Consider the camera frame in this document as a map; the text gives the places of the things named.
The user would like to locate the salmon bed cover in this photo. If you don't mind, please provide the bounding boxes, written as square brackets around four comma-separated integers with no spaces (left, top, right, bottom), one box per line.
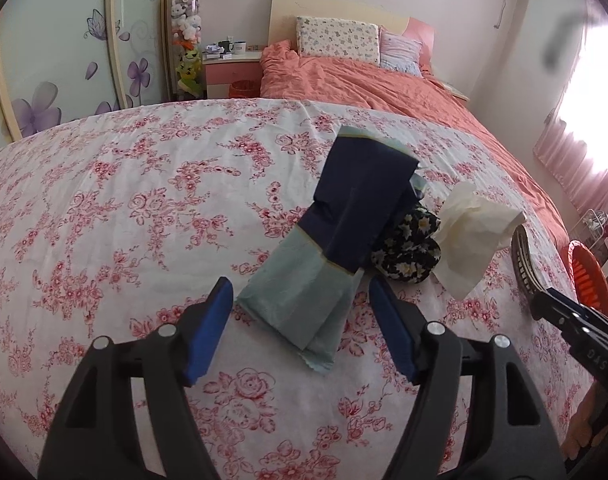
[260,39,571,242]

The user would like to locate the person's right hand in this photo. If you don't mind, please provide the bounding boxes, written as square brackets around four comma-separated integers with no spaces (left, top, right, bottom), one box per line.
[559,385,608,462]

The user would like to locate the cream folded cloth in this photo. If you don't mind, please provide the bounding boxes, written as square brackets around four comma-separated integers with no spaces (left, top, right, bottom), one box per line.
[434,181,528,300]

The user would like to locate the white wire rack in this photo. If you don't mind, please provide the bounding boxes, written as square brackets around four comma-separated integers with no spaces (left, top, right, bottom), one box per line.
[578,207,608,282]

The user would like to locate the pink striped pillow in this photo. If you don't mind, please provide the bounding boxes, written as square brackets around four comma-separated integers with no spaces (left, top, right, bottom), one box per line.
[379,29,425,77]

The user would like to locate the pink nightstand with mugs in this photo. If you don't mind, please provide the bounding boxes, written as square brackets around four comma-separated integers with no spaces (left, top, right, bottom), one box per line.
[202,50,264,100]

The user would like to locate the plush toy display tube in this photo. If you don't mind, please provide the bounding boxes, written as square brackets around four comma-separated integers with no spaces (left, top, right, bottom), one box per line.
[170,0,206,101]

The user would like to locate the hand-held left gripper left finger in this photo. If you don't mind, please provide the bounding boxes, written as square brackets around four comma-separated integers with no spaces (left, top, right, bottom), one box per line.
[38,276,234,480]

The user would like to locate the black mesh garment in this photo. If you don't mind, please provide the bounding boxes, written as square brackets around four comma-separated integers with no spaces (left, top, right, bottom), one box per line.
[510,225,548,307]

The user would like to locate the small orange bin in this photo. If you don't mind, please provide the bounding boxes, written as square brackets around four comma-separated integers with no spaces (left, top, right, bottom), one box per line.
[228,80,260,99]

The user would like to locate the pink curtain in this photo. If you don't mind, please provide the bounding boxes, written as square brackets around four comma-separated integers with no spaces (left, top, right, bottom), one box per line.
[533,109,608,222]

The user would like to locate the cream wooden headboard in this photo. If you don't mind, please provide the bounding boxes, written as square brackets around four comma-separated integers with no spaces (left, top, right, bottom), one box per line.
[269,0,435,69]

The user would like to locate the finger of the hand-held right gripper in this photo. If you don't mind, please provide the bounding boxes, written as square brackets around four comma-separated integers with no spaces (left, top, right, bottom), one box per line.
[530,286,581,332]

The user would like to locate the flower print sliding wardrobe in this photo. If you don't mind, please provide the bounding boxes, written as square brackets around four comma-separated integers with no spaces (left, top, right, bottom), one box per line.
[0,0,173,162]

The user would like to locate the orange plastic slotted basket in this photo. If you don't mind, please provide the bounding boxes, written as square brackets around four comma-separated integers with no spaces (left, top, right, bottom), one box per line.
[564,241,608,322]

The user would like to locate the white floral pillow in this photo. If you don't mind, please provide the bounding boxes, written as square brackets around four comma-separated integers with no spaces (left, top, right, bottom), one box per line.
[296,16,381,65]

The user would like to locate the red floral tablecloth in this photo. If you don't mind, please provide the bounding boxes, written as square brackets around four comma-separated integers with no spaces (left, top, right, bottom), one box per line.
[0,97,601,480]

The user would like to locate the black floral cloth pouch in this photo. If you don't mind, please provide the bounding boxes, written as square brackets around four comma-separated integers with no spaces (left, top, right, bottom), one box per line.
[371,202,443,284]

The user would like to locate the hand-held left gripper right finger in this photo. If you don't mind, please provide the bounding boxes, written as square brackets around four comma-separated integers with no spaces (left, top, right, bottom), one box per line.
[368,276,568,480]

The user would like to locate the navy and teal cloth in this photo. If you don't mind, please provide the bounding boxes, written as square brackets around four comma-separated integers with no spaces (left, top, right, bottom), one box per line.
[236,124,425,374]

